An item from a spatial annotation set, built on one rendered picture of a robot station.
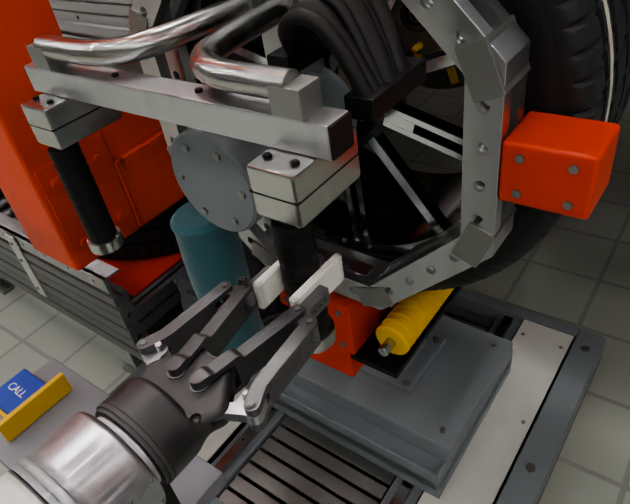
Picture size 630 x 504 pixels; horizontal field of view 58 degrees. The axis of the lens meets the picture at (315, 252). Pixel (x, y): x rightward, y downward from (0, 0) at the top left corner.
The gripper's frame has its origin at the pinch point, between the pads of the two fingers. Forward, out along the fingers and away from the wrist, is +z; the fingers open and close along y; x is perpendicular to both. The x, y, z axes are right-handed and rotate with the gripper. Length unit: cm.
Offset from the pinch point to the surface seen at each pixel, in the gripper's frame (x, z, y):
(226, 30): 18.3, 9.7, -12.6
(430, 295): -29.6, 31.5, -3.5
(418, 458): -68, 26, -4
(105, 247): -6.8, -0.9, -32.2
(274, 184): 11.1, -1.2, 0.5
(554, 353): -75, 70, 9
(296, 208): 9.3, -1.2, 2.3
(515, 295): -83, 93, -9
